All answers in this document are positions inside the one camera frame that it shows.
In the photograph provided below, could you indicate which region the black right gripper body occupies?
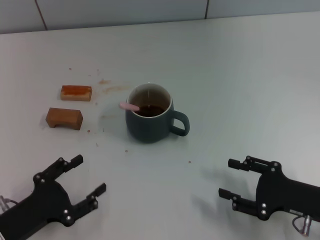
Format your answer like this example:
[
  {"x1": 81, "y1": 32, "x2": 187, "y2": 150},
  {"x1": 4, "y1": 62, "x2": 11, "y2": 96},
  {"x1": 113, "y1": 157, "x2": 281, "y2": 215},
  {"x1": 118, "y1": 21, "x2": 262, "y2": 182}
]
[{"x1": 255, "y1": 161, "x2": 320, "y2": 222}]

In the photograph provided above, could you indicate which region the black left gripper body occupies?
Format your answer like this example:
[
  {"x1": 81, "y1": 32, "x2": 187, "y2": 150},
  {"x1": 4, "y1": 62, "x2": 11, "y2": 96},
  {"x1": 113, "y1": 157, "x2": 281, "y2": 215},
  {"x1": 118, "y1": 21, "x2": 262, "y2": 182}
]
[{"x1": 0, "y1": 179, "x2": 76, "y2": 240}]

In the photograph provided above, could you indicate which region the pink handled metal spoon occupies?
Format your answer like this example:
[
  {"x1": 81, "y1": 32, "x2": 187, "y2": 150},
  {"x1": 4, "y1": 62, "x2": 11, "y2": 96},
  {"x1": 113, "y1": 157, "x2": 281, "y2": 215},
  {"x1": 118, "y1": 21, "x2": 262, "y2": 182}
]
[{"x1": 119, "y1": 101, "x2": 141, "y2": 112}]

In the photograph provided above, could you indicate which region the dark grey ceramic mug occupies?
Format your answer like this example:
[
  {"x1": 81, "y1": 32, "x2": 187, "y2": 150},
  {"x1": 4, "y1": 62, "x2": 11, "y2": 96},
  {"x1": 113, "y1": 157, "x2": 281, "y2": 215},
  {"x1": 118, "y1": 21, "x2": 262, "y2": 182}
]
[{"x1": 124, "y1": 83, "x2": 191, "y2": 144}]

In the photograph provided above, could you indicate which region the brown wooden arch block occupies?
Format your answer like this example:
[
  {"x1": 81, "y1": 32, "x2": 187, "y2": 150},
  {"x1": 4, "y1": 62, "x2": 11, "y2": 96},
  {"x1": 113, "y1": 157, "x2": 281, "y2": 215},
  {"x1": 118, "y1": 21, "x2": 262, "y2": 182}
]
[{"x1": 45, "y1": 107, "x2": 83, "y2": 131}]

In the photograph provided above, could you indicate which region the light wooden block orange stain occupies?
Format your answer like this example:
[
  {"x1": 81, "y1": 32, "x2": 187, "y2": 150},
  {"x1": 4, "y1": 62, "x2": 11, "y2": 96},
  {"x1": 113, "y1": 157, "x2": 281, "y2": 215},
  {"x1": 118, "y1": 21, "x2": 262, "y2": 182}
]
[{"x1": 60, "y1": 85, "x2": 93, "y2": 102}]

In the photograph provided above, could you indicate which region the right wrist connector cable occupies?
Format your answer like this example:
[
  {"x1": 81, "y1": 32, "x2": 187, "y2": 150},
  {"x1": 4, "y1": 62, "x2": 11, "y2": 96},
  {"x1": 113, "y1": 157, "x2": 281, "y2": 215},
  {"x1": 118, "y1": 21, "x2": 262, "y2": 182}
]
[{"x1": 291, "y1": 214, "x2": 313, "y2": 237}]

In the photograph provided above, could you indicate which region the wrist connector cable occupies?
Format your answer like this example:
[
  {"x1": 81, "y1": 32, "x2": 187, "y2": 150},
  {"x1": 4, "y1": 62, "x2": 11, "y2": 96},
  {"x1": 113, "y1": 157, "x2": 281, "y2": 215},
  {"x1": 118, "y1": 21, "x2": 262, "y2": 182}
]
[
  {"x1": 291, "y1": 214, "x2": 313, "y2": 237},
  {"x1": 0, "y1": 195, "x2": 17, "y2": 214}
]

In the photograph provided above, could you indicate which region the left wrist connector cable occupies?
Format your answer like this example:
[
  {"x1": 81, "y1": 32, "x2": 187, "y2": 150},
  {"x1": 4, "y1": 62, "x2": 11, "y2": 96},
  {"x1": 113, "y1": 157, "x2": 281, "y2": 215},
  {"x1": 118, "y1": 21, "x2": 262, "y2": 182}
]
[{"x1": 0, "y1": 195, "x2": 17, "y2": 214}]

